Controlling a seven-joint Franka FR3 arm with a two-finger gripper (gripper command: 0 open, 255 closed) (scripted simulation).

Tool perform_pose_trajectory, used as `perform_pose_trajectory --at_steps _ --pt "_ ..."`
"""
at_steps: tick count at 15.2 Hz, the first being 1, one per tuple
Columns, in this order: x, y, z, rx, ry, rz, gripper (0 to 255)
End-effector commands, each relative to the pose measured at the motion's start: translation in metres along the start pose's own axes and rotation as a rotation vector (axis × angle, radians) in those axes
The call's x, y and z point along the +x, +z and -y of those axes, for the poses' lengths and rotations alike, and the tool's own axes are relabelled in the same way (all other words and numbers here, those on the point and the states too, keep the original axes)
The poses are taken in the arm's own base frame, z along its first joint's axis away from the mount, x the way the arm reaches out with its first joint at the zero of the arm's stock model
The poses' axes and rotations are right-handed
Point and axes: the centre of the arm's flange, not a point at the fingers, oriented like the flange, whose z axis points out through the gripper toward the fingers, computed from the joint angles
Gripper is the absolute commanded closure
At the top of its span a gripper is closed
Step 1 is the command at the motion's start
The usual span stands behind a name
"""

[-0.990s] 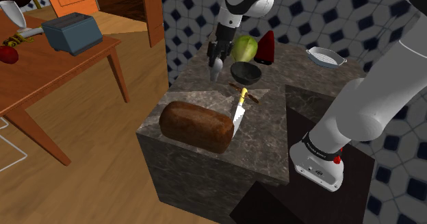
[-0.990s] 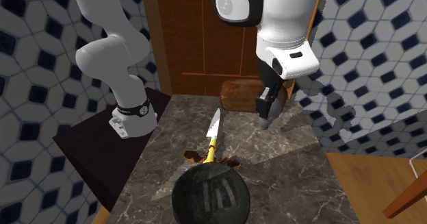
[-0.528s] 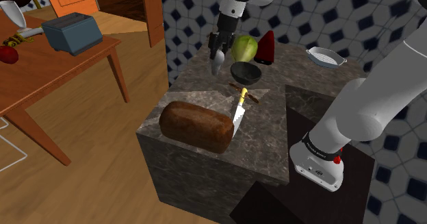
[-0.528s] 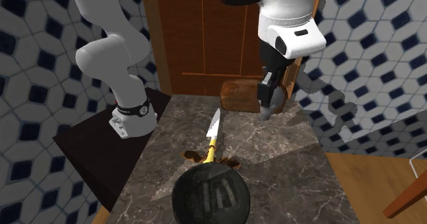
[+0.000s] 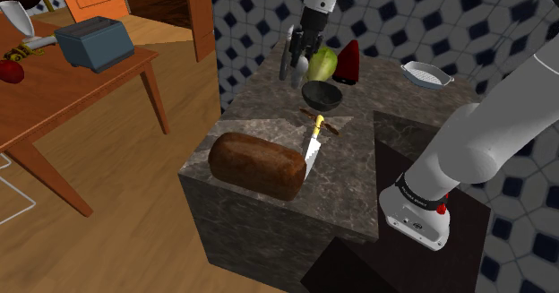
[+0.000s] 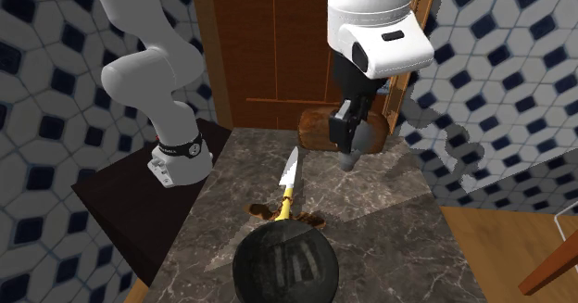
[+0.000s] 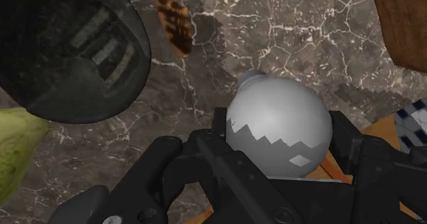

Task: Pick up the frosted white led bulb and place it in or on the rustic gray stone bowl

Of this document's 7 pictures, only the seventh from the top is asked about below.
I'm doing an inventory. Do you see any brown striped yellow-ended object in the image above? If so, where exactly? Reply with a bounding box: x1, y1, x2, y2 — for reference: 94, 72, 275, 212
140, 0, 193, 59

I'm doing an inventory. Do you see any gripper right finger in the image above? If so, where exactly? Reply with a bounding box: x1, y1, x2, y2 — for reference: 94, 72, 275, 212
328, 110, 427, 224

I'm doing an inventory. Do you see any blue white checkered object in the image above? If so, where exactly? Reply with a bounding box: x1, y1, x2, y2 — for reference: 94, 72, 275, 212
393, 97, 427, 155

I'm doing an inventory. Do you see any black rounded appliance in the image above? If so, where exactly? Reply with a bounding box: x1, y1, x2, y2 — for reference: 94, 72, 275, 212
0, 0, 153, 125

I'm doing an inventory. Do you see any green leafy vegetable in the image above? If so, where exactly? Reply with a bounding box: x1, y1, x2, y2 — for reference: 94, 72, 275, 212
0, 108, 50, 206

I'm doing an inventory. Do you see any brown wooden object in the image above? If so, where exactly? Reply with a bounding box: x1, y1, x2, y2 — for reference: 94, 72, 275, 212
370, 0, 427, 74

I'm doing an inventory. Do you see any grey round vase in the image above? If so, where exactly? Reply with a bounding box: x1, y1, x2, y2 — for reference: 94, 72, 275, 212
226, 70, 334, 179

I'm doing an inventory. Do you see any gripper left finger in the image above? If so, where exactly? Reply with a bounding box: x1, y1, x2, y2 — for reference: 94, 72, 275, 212
48, 107, 302, 224

